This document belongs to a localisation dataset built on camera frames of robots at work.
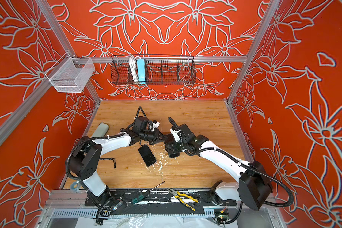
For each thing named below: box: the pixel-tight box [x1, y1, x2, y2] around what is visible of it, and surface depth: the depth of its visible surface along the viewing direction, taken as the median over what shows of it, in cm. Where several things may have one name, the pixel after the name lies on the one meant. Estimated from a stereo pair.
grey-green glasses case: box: [90, 123, 110, 138], surface depth 101 cm
